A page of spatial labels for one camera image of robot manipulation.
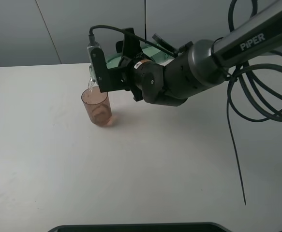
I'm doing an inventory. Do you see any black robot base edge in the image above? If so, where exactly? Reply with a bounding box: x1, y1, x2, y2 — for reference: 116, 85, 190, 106
50, 222, 230, 232

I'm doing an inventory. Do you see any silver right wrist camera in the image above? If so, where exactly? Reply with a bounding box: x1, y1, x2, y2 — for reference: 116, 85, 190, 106
87, 42, 101, 59

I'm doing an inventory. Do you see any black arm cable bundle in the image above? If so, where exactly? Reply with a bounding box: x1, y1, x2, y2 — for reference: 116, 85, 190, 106
226, 0, 282, 206

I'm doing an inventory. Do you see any pink translucent plastic cup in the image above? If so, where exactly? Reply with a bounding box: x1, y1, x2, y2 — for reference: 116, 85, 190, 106
81, 87, 112, 127

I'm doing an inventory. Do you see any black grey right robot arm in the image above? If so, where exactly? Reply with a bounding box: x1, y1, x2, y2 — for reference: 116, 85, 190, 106
118, 0, 282, 106

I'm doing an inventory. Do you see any green plastic water bottle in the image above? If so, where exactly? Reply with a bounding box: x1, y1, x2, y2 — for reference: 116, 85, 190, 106
88, 45, 174, 87

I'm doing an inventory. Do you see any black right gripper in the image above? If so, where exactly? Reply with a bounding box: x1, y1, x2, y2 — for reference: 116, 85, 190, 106
116, 33, 178, 102

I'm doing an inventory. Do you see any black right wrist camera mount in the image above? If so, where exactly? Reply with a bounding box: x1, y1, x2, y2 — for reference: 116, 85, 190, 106
90, 48, 126, 92

